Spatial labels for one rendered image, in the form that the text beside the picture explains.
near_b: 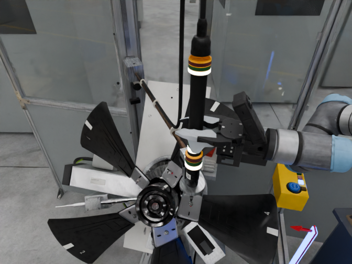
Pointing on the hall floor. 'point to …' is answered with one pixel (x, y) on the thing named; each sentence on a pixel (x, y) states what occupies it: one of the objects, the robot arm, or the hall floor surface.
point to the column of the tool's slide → (135, 123)
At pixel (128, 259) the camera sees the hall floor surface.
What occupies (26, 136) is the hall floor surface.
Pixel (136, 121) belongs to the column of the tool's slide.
